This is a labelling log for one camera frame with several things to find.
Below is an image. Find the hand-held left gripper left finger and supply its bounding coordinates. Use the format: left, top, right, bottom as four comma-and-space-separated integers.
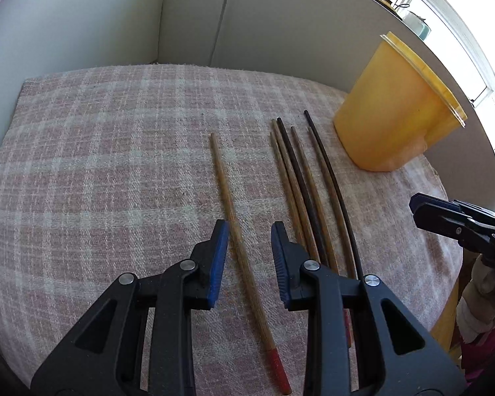
31, 219, 230, 396

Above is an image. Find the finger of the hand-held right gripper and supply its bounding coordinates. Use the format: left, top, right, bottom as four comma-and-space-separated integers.
413, 206, 495, 252
410, 193, 495, 221

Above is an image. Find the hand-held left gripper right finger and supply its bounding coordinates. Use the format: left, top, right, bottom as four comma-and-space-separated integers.
271, 221, 467, 396

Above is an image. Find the wooden chopstick red end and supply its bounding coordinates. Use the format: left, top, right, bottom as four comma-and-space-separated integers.
210, 132, 293, 394
308, 127, 355, 278
273, 125, 320, 262
270, 131, 307, 250
291, 126, 341, 275

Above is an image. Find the yellow plastic container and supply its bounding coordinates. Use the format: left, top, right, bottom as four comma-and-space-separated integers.
333, 32, 468, 173

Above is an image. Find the dark brown chopstick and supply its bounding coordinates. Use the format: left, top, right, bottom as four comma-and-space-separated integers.
276, 117, 330, 266

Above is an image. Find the thin black chopstick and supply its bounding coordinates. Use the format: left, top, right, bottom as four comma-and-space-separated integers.
304, 110, 365, 280

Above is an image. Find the person's right hand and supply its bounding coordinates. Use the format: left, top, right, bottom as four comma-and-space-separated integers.
457, 253, 495, 344

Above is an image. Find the pink plaid cloth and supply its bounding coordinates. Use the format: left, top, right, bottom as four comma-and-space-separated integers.
0, 64, 465, 396

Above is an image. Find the pale green pot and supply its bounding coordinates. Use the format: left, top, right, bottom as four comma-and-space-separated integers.
402, 8, 432, 40

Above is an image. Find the white wall cable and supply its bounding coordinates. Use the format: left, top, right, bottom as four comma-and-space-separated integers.
208, 0, 229, 66

